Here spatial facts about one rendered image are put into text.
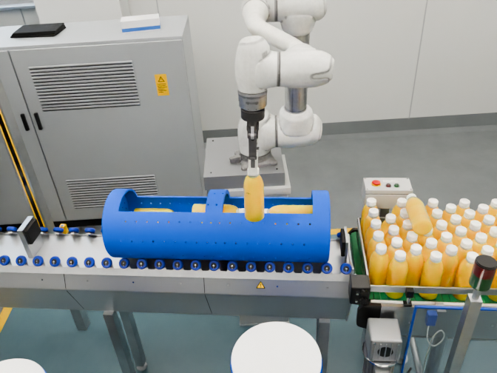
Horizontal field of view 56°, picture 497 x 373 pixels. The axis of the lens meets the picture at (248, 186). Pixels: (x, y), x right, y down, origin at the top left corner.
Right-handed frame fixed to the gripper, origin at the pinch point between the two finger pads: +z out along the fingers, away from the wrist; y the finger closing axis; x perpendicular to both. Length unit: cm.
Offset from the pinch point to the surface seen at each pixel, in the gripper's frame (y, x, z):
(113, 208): -10, -55, 27
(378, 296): 6, 48, 55
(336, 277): -1, 32, 53
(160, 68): -152, -63, 19
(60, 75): -148, -127, 22
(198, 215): -6.2, -21.1, 26.7
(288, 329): 33, 12, 43
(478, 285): 29, 70, 26
